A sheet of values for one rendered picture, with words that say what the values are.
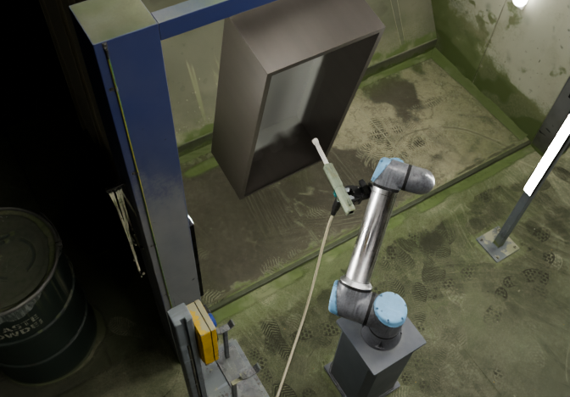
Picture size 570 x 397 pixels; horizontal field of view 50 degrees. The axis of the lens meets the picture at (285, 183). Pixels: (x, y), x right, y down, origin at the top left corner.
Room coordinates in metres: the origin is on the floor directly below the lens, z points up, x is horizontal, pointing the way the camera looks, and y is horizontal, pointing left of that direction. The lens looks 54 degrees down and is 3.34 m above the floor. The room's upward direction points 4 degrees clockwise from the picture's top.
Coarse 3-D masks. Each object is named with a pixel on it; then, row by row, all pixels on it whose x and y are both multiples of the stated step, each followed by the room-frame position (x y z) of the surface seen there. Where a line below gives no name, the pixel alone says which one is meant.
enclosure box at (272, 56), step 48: (288, 0) 2.18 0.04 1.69; (336, 0) 2.23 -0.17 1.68; (240, 48) 1.96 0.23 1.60; (288, 48) 1.92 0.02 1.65; (336, 48) 1.98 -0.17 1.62; (240, 96) 1.96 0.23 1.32; (288, 96) 2.49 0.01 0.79; (336, 96) 2.32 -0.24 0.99; (240, 144) 1.96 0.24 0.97; (288, 144) 2.38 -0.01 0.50; (240, 192) 1.97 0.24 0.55
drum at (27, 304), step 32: (64, 256) 1.40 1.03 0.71; (64, 288) 1.25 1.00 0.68; (0, 320) 1.01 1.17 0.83; (32, 320) 1.07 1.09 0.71; (64, 320) 1.16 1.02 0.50; (96, 320) 1.37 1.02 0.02; (0, 352) 0.99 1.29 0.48; (32, 352) 1.02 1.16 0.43; (64, 352) 1.09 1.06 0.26; (32, 384) 0.99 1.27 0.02
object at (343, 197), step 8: (320, 152) 2.07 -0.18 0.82; (328, 168) 1.96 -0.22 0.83; (328, 176) 1.92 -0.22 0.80; (336, 176) 1.92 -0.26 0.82; (336, 184) 1.87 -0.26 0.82; (336, 192) 1.83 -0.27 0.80; (344, 192) 1.82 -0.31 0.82; (336, 200) 1.82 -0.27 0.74; (344, 200) 1.77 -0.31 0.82; (336, 208) 1.81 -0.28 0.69; (344, 208) 1.74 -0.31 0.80; (352, 208) 1.73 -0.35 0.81
